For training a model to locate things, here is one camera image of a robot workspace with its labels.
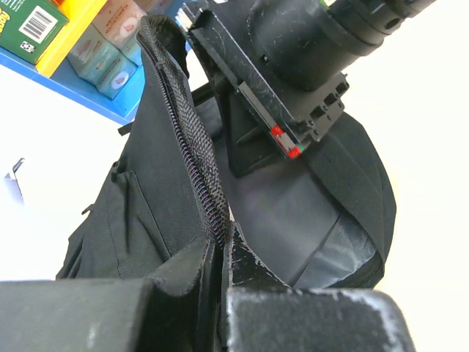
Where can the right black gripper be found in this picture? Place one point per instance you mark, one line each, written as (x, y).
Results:
(277, 69)

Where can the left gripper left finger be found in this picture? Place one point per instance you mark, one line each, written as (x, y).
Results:
(172, 310)

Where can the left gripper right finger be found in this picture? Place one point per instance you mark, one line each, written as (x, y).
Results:
(265, 314)

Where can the black backpack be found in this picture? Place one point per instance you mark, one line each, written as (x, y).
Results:
(325, 219)

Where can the teal tissue boxes stack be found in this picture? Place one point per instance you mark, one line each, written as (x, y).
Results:
(107, 53)

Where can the blue shelf unit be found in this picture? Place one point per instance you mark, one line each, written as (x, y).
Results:
(54, 71)

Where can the right small green box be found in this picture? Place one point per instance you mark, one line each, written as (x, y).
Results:
(29, 26)

